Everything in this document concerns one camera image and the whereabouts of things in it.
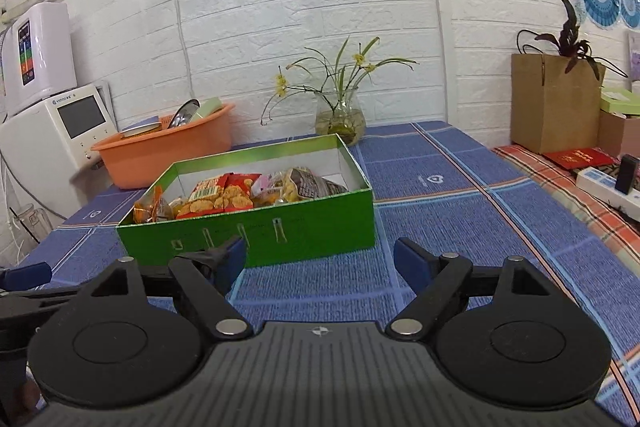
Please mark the white machine with screen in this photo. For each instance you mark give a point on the white machine with screen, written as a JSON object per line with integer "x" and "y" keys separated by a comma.
{"x": 48, "y": 149}

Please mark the brown paper bag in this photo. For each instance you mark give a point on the brown paper bag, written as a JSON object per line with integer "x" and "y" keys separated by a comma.
{"x": 555, "y": 100}

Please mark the pink edged nut bag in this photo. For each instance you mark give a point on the pink edged nut bag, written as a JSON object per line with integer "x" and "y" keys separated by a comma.
{"x": 267, "y": 190}

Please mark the white water purifier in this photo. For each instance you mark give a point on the white water purifier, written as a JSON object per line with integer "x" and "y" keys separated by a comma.
{"x": 37, "y": 57}

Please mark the glass vase with flowers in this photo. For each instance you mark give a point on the glass vase with flowers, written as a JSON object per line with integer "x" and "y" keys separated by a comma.
{"x": 334, "y": 82}

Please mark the red cracker snack bag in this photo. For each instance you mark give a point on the red cracker snack bag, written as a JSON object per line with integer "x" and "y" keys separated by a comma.
{"x": 228, "y": 192}

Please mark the dark purple plant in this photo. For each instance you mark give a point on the dark purple plant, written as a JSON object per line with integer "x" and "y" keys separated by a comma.
{"x": 570, "y": 46}

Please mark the white power strip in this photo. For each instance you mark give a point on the white power strip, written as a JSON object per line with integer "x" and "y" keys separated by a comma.
{"x": 602, "y": 186}

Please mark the orange plastic basin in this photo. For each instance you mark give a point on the orange plastic basin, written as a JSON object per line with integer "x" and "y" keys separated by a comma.
{"x": 138, "y": 161}

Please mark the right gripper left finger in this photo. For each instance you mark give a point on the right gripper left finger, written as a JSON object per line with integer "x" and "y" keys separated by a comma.
{"x": 133, "y": 334}

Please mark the metal bowl in basin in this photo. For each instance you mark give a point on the metal bowl in basin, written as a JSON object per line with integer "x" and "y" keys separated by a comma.
{"x": 185, "y": 113}

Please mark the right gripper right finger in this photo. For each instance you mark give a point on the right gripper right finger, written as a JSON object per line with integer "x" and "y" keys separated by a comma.
{"x": 505, "y": 334}

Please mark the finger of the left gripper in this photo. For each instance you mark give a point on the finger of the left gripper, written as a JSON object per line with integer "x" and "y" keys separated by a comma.
{"x": 25, "y": 277}

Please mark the red booklet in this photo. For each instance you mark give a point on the red booklet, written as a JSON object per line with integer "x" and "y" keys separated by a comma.
{"x": 580, "y": 158}

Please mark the orange edged nut bag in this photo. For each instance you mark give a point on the orange edged nut bag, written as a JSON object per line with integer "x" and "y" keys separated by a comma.
{"x": 152, "y": 208}

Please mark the green cardboard box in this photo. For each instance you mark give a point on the green cardboard box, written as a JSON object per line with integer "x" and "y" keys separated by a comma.
{"x": 286, "y": 232}

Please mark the small cardboard box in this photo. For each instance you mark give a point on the small cardboard box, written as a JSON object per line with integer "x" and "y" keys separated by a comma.
{"x": 619, "y": 135}

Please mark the brown label clear snack bag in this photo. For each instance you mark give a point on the brown label clear snack bag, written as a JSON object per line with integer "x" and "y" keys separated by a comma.
{"x": 302, "y": 184}

